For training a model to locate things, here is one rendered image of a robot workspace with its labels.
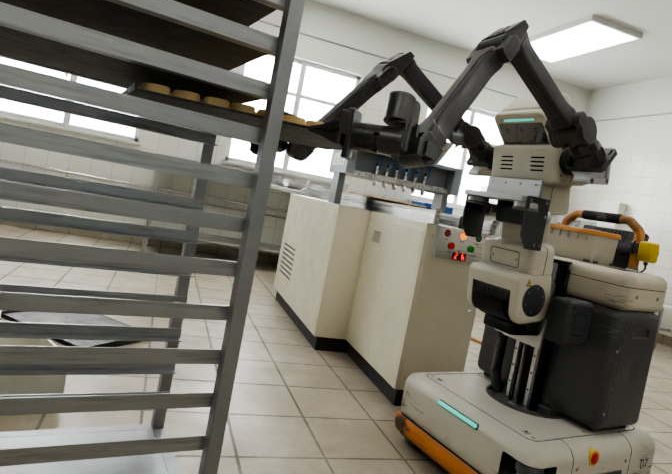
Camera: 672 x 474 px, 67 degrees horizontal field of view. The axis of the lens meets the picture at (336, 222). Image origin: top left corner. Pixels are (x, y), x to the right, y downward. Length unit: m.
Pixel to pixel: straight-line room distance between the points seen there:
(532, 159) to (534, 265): 0.34
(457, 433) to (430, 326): 0.66
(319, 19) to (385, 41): 0.84
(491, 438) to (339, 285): 1.43
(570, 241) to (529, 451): 0.75
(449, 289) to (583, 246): 0.66
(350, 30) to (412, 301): 4.47
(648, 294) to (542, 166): 0.55
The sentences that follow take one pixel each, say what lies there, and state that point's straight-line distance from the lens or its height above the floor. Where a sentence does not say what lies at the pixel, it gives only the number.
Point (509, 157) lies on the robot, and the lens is 1.82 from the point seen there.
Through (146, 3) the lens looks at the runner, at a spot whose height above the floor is 1.14.
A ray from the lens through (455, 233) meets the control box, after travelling 2.30.
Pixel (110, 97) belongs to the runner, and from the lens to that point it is 0.97.
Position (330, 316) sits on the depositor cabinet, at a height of 0.21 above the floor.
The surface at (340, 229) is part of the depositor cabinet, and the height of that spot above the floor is 0.70.
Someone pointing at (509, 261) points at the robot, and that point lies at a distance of 1.77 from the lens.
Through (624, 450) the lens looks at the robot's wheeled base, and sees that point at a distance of 2.01.
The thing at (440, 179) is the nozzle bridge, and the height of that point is 1.10.
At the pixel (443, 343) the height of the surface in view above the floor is 0.32.
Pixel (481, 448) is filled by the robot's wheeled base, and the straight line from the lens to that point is 1.78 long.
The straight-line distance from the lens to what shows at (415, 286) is 2.29.
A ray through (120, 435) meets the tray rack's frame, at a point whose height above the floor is 0.15.
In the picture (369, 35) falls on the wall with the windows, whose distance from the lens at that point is 6.38.
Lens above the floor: 0.87
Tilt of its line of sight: 3 degrees down
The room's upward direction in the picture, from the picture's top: 11 degrees clockwise
